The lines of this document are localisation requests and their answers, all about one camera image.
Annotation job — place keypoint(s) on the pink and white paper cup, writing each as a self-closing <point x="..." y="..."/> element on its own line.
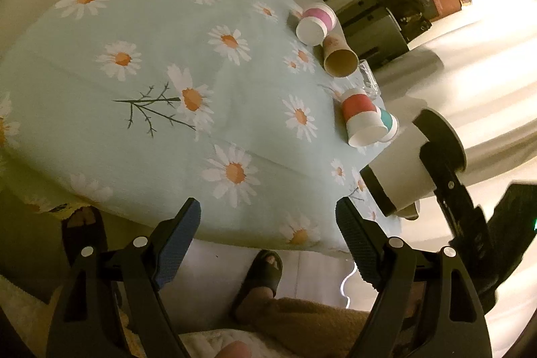
<point x="315" y="24"/>

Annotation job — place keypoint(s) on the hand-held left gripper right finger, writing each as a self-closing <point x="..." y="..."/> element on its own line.
<point x="360" y="247"/>

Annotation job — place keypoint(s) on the brown paper cup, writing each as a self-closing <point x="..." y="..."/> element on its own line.
<point x="339" y="56"/>

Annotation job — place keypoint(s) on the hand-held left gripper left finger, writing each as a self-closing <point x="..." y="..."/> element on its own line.
<point x="179" y="242"/>

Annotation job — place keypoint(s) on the black equipment case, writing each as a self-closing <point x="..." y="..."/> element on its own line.
<point x="373" y="26"/>

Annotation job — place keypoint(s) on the person's brown trouser leg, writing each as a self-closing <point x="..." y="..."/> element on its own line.
<point x="310" y="324"/>

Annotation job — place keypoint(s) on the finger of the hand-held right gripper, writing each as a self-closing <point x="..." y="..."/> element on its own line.
<point x="440" y="165"/>

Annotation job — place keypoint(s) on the white fluffy blanket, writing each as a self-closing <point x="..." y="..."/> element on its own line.
<point x="19" y="303"/>

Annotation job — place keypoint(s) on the person's left hand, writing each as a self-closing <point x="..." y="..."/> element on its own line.
<point x="235" y="349"/>

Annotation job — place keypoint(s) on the black slipper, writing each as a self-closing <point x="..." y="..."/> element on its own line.
<point x="84" y="230"/>
<point x="262" y="278"/>

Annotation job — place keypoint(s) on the teal and white paper cup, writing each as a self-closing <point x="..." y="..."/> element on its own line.
<point x="389" y="125"/>

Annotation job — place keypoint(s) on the white cup with black bands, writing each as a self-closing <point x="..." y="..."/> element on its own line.
<point x="400" y="169"/>

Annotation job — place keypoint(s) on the daisy print tablecloth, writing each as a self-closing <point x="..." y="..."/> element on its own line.
<point x="159" y="89"/>

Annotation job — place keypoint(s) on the red and white paper cup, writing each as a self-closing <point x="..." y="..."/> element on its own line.
<point x="360" y="119"/>

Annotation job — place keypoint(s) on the clear glass cup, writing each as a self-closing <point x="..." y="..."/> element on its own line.
<point x="369" y="78"/>

